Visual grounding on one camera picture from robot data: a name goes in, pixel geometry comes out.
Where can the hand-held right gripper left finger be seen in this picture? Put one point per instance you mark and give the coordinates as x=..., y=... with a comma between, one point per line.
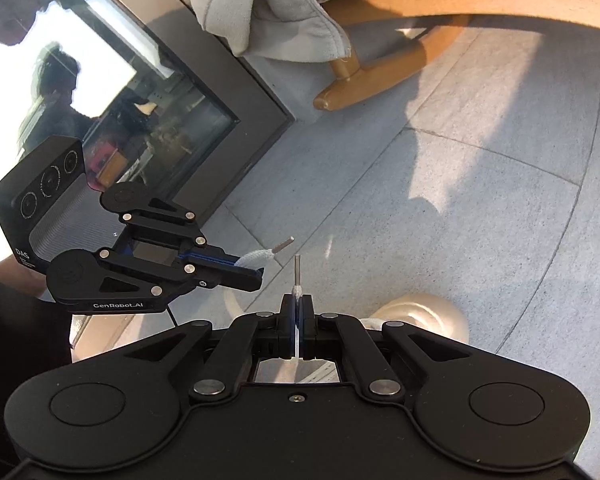
x=286, y=327

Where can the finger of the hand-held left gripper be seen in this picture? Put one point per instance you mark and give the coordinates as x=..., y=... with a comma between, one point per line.
x=165, y=225
x=220, y=276

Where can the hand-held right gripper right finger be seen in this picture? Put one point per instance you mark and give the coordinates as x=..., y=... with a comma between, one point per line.
x=307, y=327

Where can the white shoelace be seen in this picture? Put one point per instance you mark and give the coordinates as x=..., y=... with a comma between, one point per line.
x=252, y=258

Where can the dark framed glass door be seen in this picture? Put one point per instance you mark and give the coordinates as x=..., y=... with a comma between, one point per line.
x=130, y=85

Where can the person's black garment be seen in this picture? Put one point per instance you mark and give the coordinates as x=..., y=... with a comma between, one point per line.
x=10, y=360

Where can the beige fleece cloth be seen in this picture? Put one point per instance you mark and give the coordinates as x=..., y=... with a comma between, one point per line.
x=280, y=15

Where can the wooden rocking chair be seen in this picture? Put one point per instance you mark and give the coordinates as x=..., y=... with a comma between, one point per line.
x=390, y=75

